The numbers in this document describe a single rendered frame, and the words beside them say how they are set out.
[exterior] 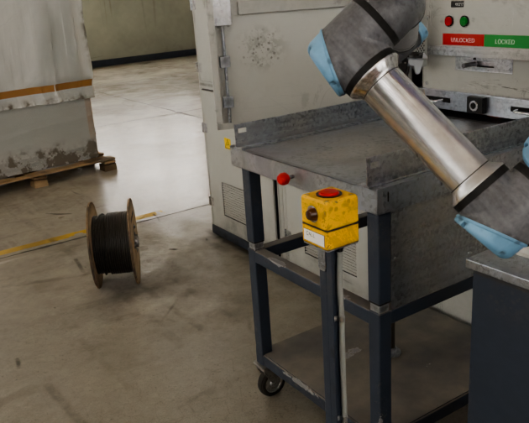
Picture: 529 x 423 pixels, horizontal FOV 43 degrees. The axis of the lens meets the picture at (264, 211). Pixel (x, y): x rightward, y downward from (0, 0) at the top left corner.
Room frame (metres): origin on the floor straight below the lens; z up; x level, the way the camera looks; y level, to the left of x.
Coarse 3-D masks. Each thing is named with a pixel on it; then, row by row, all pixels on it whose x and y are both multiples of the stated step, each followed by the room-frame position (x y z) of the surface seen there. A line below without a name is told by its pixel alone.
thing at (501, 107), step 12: (432, 96) 2.18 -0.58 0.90; (444, 96) 2.14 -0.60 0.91; (456, 96) 2.10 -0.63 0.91; (468, 96) 2.06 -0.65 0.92; (480, 96) 2.02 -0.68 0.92; (492, 96) 1.99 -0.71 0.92; (444, 108) 2.14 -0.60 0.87; (456, 108) 2.10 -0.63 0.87; (492, 108) 1.98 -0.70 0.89; (504, 108) 1.95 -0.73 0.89; (516, 108) 1.91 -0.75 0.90; (528, 108) 1.88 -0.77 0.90
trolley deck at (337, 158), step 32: (352, 128) 2.03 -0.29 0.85; (384, 128) 2.00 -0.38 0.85; (256, 160) 1.78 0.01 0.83; (288, 160) 1.69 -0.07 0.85; (320, 160) 1.67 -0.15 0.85; (352, 160) 1.65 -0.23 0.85; (512, 160) 1.63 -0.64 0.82; (352, 192) 1.45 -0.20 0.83; (384, 192) 1.39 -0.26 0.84; (416, 192) 1.44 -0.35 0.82; (448, 192) 1.50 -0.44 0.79
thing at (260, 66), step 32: (224, 0) 2.19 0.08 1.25; (256, 0) 2.21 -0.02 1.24; (288, 0) 2.23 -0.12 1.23; (320, 0) 2.25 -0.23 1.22; (352, 0) 2.27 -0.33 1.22; (224, 32) 2.21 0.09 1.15; (256, 32) 2.23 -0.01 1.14; (288, 32) 2.25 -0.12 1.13; (224, 64) 2.18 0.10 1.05; (256, 64) 2.23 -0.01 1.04; (288, 64) 2.25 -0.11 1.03; (224, 96) 2.21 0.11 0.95; (256, 96) 2.23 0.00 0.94; (288, 96) 2.25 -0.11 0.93; (320, 96) 2.27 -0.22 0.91; (224, 128) 2.18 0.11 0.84
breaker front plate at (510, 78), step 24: (432, 0) 2.20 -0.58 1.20; (456, 0) 2.12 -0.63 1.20; (480, 0) 2.05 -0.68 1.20; (504, 0) 1.98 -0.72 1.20; (528, 0) 1.91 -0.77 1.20; (432, 24) 2.20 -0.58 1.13; (456, 24) 2.12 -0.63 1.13; (480, 24) 2.04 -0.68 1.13; (504, 24) 1.97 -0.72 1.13; (528, 24) 1.91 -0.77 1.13; (504, 48) 1.97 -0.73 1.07; (432, 72) 2.20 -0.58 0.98; (456, 72) 2.12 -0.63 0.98; (480, 72) 2.04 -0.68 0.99; (504, 72) 1.97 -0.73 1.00; (528, 72) 1.90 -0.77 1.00; (504, 96) 1.96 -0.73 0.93; (528, 96) 1.90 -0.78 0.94
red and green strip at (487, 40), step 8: (448, 40) 2.15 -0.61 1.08; (456, 40) 2.12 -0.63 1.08; (464, 40) 2.09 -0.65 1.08; (472, 40) 2.07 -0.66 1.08; (480, 40) 2.04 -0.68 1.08; (488, 40) 2.02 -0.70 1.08; (496, 40) 1.99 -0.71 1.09; (504, 40) 1.97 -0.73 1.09; (512, 40) 1.95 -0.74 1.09; (520, 40) 1.93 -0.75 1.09; (528, 40) 1.90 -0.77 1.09; (528, 48) 1.90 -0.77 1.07
